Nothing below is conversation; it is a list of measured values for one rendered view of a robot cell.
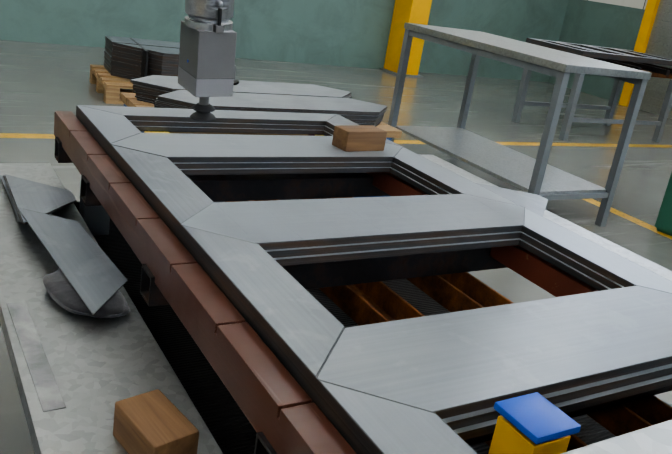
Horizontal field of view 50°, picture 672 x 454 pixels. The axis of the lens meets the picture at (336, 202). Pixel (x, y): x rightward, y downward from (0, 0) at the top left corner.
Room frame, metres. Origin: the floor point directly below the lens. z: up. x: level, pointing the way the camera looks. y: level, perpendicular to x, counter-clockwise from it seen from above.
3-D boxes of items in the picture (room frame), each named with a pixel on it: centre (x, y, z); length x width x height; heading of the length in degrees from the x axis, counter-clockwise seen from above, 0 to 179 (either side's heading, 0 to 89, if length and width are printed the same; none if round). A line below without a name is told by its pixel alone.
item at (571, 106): (7.55, -2.47, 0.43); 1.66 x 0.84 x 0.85; 122
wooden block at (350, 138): (1.73, -0.03, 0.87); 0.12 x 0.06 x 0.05; 128
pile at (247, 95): (2.24, 0.27, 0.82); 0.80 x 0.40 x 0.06; 123
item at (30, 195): (1.45, 0.63, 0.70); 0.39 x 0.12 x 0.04; 33
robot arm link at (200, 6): (1.16, 0.24, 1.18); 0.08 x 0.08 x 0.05
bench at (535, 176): (4.69, -0.97, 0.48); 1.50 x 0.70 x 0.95; 32
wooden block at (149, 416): (0.73, 0.17, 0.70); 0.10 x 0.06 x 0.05; 45
